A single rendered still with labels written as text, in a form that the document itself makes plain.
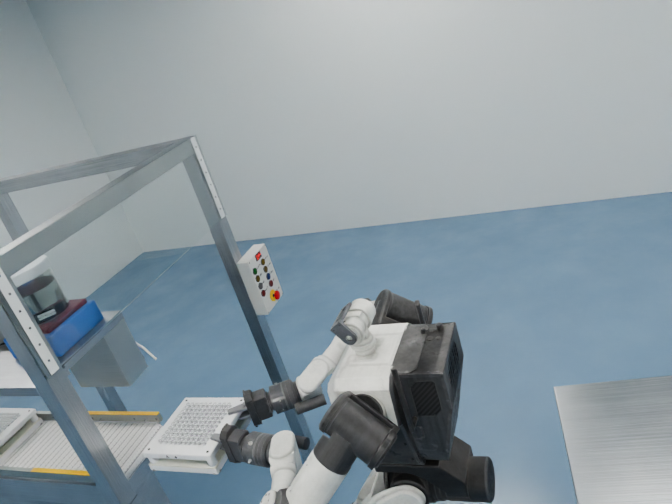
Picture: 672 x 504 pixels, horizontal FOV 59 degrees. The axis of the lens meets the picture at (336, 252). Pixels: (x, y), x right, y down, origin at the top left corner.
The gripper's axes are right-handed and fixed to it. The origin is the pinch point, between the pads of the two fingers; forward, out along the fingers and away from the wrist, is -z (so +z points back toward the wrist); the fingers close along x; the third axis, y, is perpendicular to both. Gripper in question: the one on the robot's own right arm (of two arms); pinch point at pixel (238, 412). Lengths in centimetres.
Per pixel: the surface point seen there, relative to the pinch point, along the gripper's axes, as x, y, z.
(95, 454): -7.0, -4.8, -41.0
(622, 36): -21, 226, 300
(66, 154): -21, 472, -135
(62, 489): 16, 16, -65
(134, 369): -12.7, 24.7, -29.8
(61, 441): 13, 38, -68
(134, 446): 11.8, 18.7, -39.2
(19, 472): 10, 24, -79
